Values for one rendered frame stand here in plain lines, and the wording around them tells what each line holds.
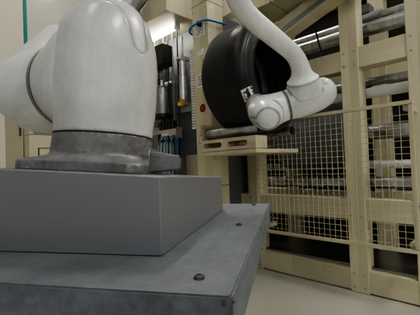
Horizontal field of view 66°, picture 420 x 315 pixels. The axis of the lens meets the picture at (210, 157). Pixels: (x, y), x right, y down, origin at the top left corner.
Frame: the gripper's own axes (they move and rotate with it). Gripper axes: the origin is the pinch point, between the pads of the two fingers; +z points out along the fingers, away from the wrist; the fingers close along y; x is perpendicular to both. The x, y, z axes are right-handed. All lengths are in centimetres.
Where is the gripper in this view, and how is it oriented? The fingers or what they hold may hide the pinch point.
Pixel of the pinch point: (249, 96)
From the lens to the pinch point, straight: 142.0
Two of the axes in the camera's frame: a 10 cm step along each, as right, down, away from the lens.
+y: 3.8, 8.6, 3.4
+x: 9.2, -3.7, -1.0
